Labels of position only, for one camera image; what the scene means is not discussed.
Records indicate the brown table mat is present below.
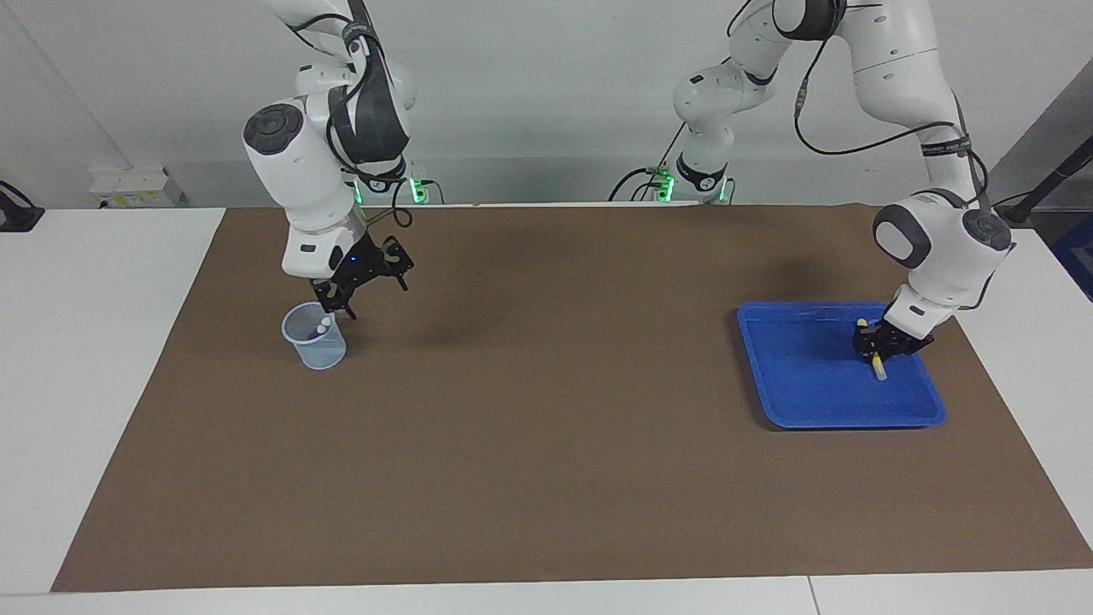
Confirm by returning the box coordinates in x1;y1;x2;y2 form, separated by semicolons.
51;203;1093;593

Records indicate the black clamp base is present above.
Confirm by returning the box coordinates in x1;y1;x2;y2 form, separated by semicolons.
0;179;45;233

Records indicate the yellow marker pen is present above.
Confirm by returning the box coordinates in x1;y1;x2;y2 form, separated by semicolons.
856;318;889;381

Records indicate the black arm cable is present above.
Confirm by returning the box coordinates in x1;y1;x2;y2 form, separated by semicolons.
286;0;415;230
726;0;991;214

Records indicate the white wall socket box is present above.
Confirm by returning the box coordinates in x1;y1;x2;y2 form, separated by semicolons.
90;167;184;208

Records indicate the black left base cable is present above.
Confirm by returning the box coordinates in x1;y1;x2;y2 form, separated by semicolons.
608;126;688;204

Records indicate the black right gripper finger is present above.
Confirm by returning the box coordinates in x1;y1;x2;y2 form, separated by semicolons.
312;278;359;322
378;237;416;293

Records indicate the black stand pole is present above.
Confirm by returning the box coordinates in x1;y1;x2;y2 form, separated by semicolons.
995;137;1093;227

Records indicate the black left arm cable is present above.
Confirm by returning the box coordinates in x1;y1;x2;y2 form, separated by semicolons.
726;0;991;214

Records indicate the blue plastic tray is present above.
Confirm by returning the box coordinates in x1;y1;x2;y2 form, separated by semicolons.
737;301;947;430

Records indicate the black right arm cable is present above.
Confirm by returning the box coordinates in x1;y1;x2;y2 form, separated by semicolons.
286;0;415;230

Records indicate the pale blue mesh pen cup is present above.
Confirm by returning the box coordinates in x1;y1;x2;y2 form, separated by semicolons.
282;302;348;371

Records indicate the blue crate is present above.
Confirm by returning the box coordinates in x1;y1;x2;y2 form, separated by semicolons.
1050;214;1093;300

